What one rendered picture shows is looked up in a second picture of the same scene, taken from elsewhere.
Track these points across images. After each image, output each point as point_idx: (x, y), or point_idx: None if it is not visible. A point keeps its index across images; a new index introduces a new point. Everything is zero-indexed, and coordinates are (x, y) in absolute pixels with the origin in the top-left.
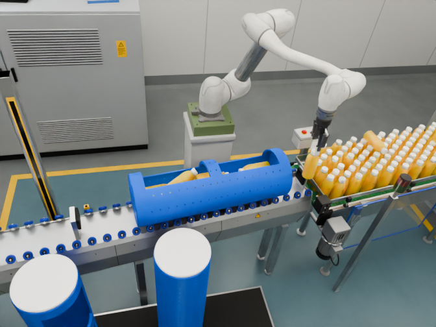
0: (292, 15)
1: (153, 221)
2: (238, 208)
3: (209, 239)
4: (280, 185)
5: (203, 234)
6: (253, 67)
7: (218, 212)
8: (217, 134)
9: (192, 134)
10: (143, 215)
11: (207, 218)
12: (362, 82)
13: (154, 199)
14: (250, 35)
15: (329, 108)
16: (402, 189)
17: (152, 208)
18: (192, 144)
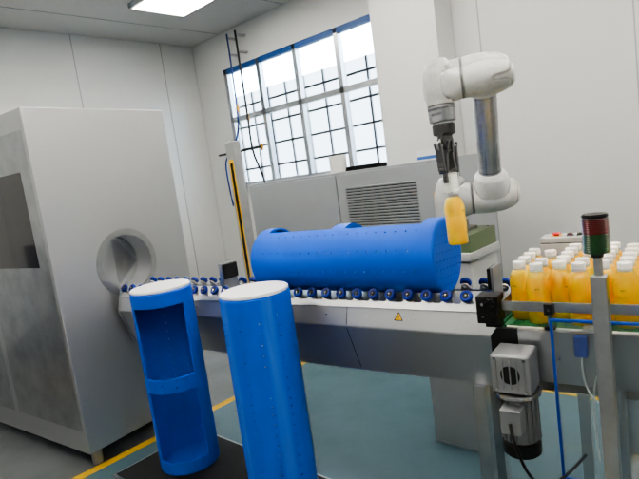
0: (501, 55)
1: (264, 272)
2: (368, 293)
3: (343, 349)
4: (411, 251)
5: (323, 323)
6: (485, 146)
7: (342, 292)
8: None
9: None
10: (255, 258)
11: (330, 299)
12: (492, 64)
13: (268, 241)
14: None
15: (429, 102)
16: (589, 242)
17: (263, 251)
18: None
